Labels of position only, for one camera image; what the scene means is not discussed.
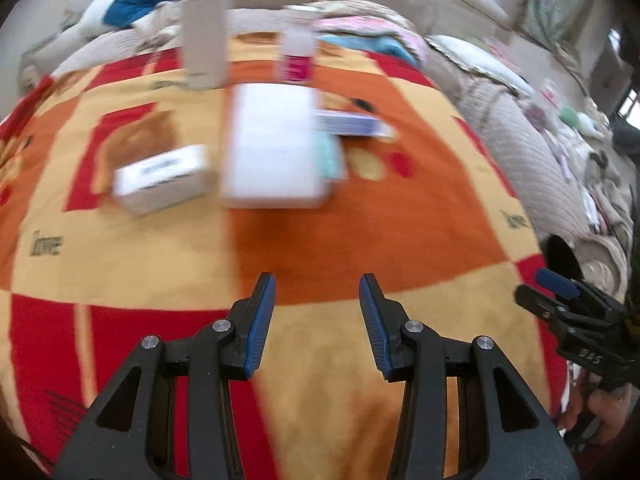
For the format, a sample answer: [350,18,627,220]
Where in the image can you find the beige cloth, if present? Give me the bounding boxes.
[132,2,183,37]

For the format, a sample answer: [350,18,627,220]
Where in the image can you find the floral curtain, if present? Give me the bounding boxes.
[515,0,597,92]

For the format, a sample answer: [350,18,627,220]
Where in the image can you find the white cloth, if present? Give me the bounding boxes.
[75,0,117,37]

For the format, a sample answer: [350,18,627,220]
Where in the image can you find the red orange printed blanket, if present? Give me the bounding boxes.
[0,30,571,480]

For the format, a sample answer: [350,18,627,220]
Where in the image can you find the white pill bottle pink label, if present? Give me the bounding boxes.
[279,5,319,86]

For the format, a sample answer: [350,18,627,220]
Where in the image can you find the blue jacket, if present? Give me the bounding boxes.
[102,0,176,29]

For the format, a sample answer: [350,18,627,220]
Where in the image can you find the blue and white long box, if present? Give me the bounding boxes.
[314,109,397,140]

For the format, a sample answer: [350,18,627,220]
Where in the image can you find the white pillow ruffled trim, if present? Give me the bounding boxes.
[425,34,537,97]

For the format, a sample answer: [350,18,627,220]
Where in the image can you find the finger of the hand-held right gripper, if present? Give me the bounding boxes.
[515,284,626,343]
[536,234,584,299]

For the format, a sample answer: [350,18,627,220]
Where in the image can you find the floral pillow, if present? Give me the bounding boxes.
[305,0,416,26]

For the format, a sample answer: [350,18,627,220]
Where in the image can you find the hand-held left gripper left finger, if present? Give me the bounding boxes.
[52,271,277,480]

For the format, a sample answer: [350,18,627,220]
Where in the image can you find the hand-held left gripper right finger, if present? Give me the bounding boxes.
[359,273,581,480]

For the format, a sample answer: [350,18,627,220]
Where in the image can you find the green plush toy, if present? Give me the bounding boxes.
[557,105,609,137]

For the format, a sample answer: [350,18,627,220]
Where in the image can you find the dark cloth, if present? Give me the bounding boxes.
[612,114,640,157]

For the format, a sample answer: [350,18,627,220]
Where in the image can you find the small white cardboard box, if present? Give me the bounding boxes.
[112,144,214,218]

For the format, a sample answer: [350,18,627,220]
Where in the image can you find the pink folded quilt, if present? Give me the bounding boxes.
[312,15,429,61]

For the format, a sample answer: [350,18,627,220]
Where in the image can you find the white tissue pack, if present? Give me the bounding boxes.
[220,84,335,210]

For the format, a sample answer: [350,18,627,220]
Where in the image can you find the beige thermos bottle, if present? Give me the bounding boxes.
[180,0,237,92]

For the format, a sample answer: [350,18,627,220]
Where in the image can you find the teal packet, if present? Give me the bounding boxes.
[316,130,349,182]

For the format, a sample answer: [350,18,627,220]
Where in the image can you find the person's right hand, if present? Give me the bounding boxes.
[562,385,635,445]

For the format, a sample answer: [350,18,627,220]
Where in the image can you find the light blue folded quilt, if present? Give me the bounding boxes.
[317,34,418,67]

